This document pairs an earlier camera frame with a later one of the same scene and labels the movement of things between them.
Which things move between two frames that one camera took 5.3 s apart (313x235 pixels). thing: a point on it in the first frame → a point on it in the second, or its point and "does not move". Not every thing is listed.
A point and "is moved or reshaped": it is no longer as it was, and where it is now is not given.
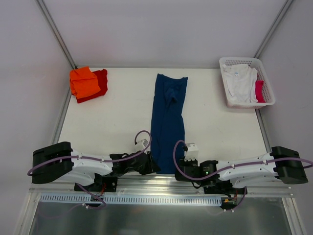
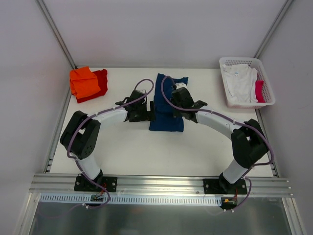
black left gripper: x=151 y=163 → x=151 y=110
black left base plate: x=101 y=184 does not move
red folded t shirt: x=101 y=76 does not move
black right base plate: x=224 y=189 does not move
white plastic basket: x=245 y=83 does not move
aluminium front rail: x=165 y=185 does not move
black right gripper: x=182 y=172 → x=176 y=112
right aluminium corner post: x=261 y=47 does not move
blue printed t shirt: x=168 y=120 is moved or reshaped
